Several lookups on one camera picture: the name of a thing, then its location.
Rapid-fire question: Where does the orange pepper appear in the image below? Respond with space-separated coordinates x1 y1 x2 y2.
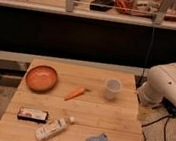
65 87 88 101

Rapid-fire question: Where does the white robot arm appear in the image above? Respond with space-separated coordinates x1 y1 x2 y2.
137 62 176 107

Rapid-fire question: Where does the translucent plastic cup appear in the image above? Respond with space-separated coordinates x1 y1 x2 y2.
104 78 122 101

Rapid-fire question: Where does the orange bowl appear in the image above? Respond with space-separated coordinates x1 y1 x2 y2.
25 65 58 93

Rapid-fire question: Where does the white plastic bottle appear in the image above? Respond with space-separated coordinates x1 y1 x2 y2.
35 116 75 141

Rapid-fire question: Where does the black object on bench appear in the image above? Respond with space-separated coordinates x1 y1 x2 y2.
89 0 114 12

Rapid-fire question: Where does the black rectangular box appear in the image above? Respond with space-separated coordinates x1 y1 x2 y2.
17 107 49 124

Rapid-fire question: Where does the hanging black cable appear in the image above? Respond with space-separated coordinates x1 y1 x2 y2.
136 21 157 88

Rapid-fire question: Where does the right metal post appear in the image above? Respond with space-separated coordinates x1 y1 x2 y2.
154 0 170 25

